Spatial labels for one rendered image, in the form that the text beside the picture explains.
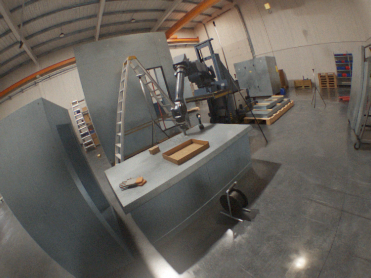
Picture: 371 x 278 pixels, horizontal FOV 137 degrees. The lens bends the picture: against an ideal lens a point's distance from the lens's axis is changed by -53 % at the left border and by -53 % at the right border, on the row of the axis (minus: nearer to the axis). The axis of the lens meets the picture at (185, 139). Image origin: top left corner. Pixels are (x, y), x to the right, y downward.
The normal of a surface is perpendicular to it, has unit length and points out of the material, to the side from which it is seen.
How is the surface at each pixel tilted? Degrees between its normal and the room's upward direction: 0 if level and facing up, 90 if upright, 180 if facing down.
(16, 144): 90
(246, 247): 0
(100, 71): 90
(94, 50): 90
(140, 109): 90
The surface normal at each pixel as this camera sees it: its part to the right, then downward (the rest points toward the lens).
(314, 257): -0.26, -0.92
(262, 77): -0.79, 0.39
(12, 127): 0.56, 0.11
